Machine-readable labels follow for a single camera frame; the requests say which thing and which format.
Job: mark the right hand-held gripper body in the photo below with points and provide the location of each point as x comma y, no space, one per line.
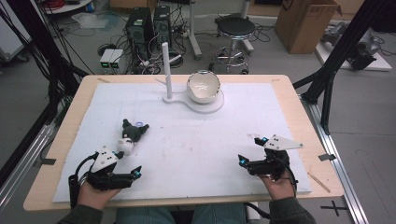
280,143

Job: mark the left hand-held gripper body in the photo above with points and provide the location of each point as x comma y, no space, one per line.
104,159

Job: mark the black and white plush toy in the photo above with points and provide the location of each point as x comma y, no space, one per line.
132,136

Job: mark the white bowl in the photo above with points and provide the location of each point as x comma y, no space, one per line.
204,87

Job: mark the person's left hand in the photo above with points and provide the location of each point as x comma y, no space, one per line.
93,196

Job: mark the person's right hand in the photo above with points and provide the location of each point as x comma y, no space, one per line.
280,188

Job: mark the person's left leg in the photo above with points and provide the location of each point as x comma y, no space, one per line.
144,216

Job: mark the person's leg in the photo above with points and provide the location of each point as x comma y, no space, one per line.
218,214
144,216

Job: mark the wooden table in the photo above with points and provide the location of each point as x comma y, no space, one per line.
288,99

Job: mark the black tape piece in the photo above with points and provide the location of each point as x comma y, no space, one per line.
45,161
327,157

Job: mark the white foam mat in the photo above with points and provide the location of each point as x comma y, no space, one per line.
193,149

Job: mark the thin wooden stick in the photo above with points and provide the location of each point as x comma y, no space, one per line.
319,182

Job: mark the person's right leg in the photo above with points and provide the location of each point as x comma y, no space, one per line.
218,214

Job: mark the small white power supply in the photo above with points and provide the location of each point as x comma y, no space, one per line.
106,58
116,58

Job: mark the white stand with pole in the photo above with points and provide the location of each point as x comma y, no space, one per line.
168,68

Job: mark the white desk leg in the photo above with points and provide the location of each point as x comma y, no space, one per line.
193,31
246,28

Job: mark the black round stool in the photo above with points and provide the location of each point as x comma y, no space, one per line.
236,26

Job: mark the cardboard box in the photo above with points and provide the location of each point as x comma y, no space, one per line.
303,28

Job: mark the large black computer tower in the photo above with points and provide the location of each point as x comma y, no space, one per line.
139,29

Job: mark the grey robot device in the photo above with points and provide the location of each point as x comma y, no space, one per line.
362,46

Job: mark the white board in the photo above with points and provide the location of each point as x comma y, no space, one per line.
381,64

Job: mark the slim black computer tower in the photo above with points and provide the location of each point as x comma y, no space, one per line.
162,26

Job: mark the clear plastic sheet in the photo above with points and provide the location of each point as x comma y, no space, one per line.
93,21

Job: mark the round white table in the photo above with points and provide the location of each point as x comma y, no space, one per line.
70,6

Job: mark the aluminium rail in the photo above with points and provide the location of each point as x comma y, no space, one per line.
339,168
25,161

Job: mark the black metal frame strut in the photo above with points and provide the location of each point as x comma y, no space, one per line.
342,46

